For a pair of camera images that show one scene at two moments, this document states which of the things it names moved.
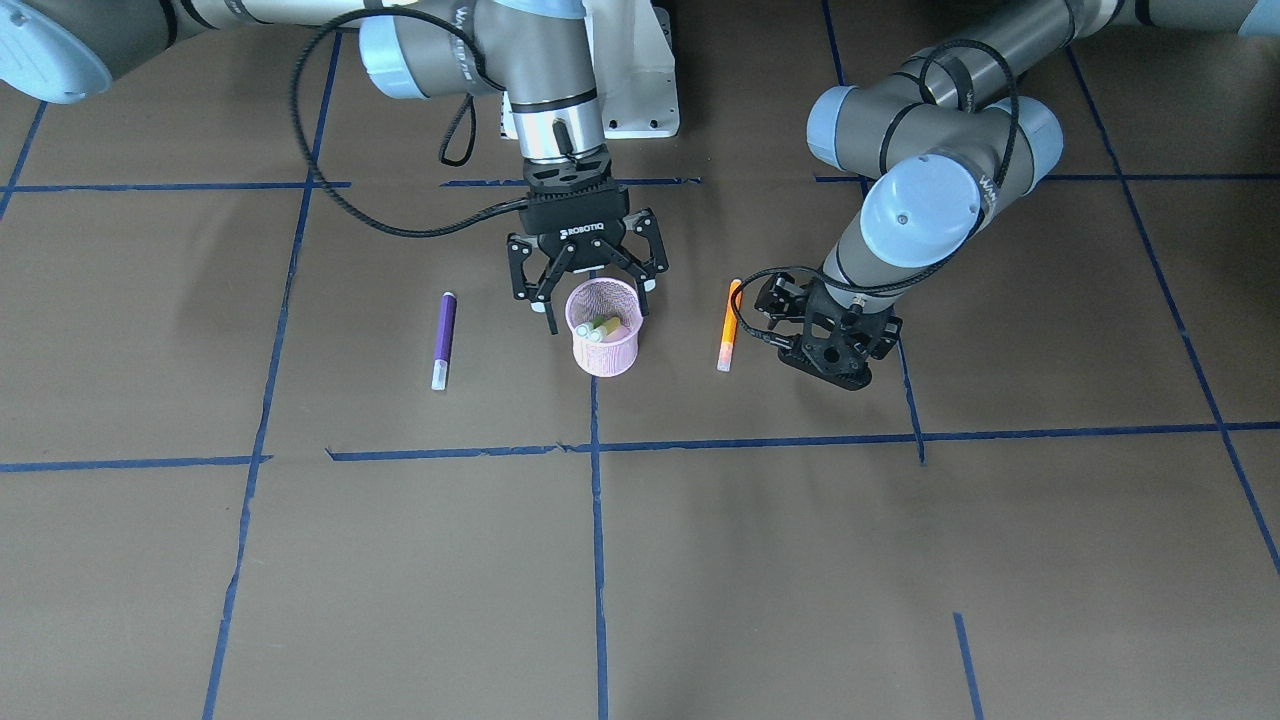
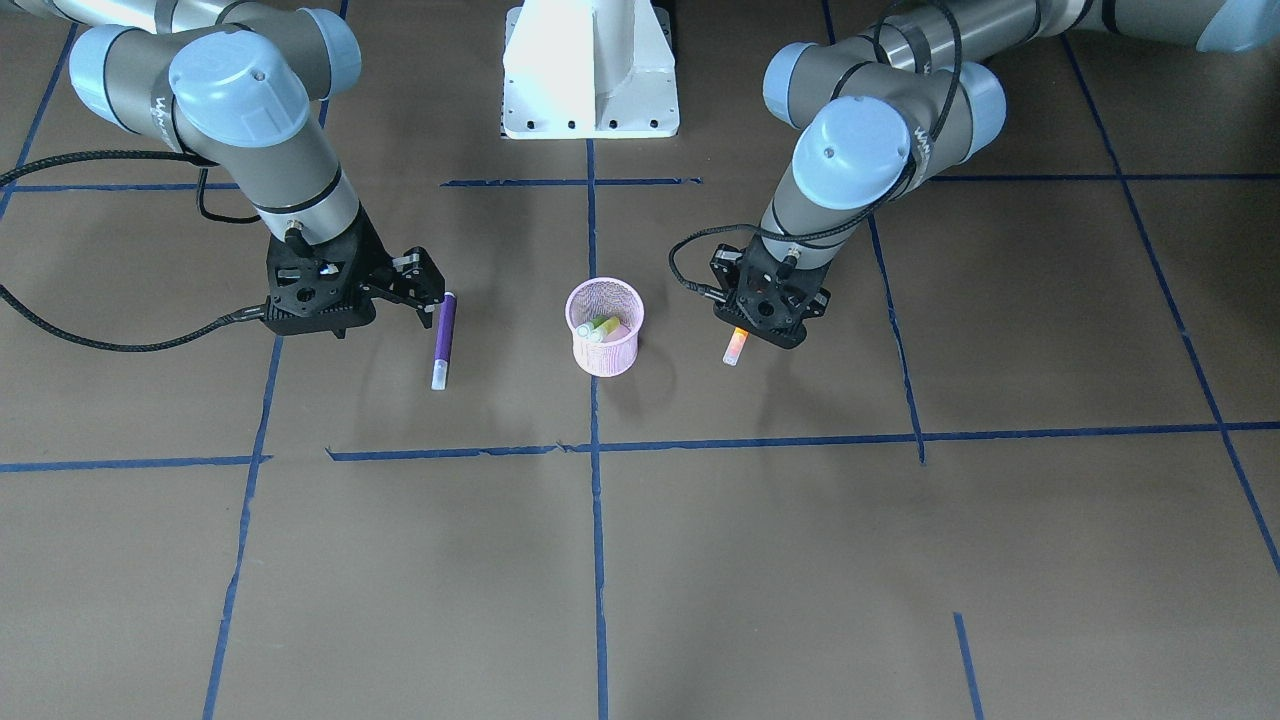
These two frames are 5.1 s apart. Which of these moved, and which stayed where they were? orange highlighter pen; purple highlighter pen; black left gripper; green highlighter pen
Moved: orange highlighter pen; black left gripper
Stayed: green highlighter pen; purple highlighter pen
